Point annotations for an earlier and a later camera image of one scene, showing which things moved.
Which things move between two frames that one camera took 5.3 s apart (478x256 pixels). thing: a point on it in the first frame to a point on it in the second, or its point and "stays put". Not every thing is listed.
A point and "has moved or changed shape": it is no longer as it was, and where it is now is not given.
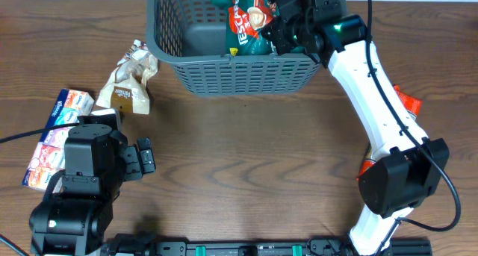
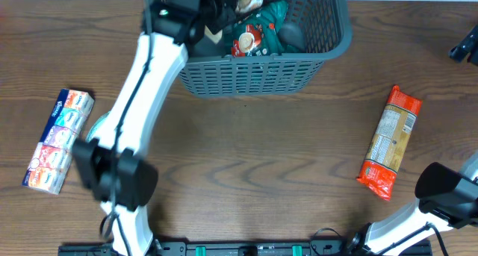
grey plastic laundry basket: (187, 36) stays put
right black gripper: (276, 31) to (467, 47)
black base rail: (314, 247) stays put
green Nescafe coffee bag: (248, 11) has moved or changed shape
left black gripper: (140, 166) to (222, 21)
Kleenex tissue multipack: (49, 158) stays put
